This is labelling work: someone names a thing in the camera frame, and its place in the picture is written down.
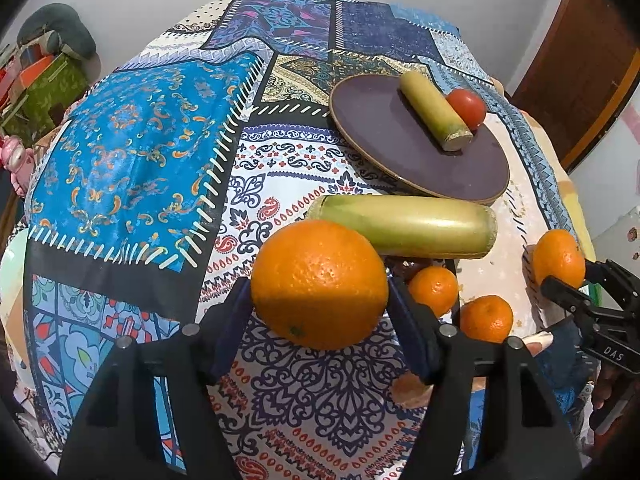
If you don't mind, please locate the patchwork printed cloth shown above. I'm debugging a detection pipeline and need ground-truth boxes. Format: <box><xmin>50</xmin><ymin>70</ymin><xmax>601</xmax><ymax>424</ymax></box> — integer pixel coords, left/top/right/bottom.
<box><xmin>20</xmin><ymin>0</ymin><xmax>596</xmax><ymax>480</ymax></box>

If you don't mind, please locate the dark red jujube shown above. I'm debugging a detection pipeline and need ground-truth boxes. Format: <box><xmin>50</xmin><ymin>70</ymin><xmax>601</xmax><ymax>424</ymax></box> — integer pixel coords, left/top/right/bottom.
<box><xmin>390</xmin><ymin>257</ymin><xmax>431</xmax><ymax>281</ymax></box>

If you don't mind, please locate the dark purple round plate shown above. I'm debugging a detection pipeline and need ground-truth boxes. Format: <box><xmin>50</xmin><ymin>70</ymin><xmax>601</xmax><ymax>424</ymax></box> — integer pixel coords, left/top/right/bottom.
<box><xmin>328</xmin><ymin>74</ymin><xmax>511</xmax><ymax>206</ymax></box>

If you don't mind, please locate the pale green cloth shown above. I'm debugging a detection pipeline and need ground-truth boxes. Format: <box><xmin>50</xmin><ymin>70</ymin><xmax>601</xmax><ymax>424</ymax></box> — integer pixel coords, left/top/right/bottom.
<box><xmin>0</xmin><ymin>232</ymin><xmax>31</xmax><ymax>371</ymax></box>

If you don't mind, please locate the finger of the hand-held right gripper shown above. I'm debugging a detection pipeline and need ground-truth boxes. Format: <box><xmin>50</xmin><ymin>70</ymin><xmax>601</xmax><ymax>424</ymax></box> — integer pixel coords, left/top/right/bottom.
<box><xmin>582</xmin><ymin>258</ymin><xmax>640</xmax><ymax>306</ymax></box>
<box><xmin>540</xmin><ymin>275</ymin><xmax>601</xmax><ymax>323</ymax></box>

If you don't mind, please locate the large orange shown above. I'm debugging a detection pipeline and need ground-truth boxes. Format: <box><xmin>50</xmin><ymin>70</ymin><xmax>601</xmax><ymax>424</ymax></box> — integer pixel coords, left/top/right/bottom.
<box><xmin>250</xmin><ymin>220</ymin><xmax>391</xmax><ymax>351</ymax></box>

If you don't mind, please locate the yellow blanket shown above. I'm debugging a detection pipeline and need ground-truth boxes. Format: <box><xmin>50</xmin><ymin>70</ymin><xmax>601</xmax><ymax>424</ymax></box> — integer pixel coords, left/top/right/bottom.
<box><xmin>520</xmin><ymin>110</ymin><xmax>598</xmax><ymax>261</ymax></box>

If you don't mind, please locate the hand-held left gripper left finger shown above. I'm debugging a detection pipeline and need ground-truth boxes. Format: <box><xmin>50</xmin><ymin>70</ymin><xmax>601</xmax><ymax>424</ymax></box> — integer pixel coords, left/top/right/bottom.
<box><xmin>57</xmin><ymin>277</ymin><xmax>253</xmax><ymax>480</ymax></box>

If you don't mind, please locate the red tomato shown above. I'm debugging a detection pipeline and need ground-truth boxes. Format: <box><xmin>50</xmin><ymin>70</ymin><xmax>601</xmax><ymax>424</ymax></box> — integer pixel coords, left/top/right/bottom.
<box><xmin>445</xmin><ymin>88</ymin><xmax>487</xmax><ymax>131</ymax></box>

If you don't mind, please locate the yellow-green sugarcane piece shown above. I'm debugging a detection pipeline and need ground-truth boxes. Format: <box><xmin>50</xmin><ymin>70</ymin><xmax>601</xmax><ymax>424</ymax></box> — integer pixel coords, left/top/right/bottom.
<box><xmin>305</xmin><ymin>195</ymin><xmax>498</xmax><ymax>261</ymax></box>
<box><xmin>398</xmin><ymin>70</ymin><xmax>474</xmax><ymax>152</ymax></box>

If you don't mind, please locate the orange box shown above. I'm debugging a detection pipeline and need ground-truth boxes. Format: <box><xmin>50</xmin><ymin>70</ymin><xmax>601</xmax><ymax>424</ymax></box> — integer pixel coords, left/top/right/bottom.
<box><xmin>0</xmin><ymin>42</ymin><xmax>56</xmax><ymax>91</ymax></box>

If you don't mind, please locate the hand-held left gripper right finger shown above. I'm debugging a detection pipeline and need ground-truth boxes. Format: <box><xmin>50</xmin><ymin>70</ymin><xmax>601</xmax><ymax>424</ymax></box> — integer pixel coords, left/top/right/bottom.
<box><xmin>385</xmin><ymin>272</ymin><xmax>583</xmax><ymax>480</ymax></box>

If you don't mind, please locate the pink toy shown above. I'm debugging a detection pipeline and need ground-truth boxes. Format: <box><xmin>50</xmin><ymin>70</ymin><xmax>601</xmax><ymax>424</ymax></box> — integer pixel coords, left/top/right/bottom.
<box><xmin>0</xmin><ymin>135</ymin><xmax>38</xmax><ymax>196</ymax></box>

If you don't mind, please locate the medium mandarin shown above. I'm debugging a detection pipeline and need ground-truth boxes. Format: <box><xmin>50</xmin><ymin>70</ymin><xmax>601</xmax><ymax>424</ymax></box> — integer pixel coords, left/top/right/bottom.
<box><xmin>531</xmin><ymin>229</ymin><xmax>587</xmax><ymax>289</ymax></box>

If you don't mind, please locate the person's right hand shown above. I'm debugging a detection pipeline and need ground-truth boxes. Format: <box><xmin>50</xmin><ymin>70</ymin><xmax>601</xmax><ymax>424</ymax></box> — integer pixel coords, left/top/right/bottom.
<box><xmin>591</xmin><ymin>359</ymin><xmax>622</xmax><ymax>412</ymax></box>

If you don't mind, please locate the brown wooden wardrobe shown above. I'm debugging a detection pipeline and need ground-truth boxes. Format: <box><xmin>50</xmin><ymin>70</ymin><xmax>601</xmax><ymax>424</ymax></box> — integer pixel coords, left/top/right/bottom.
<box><xmin>510</xmin><ymin>0</ymin><xmax>640</xmax><ymax>171</ymax></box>

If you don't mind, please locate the small mandarin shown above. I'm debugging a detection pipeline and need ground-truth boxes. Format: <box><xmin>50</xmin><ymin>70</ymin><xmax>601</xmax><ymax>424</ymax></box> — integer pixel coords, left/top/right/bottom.
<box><xmin>407</xmin><ymin>266</ymin><xmax>460</xmax><ymax>318</ymax></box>
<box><xmin>459</xmin><ymin>295</ymin><xmax>515</xmax><ymax>345</ymax></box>

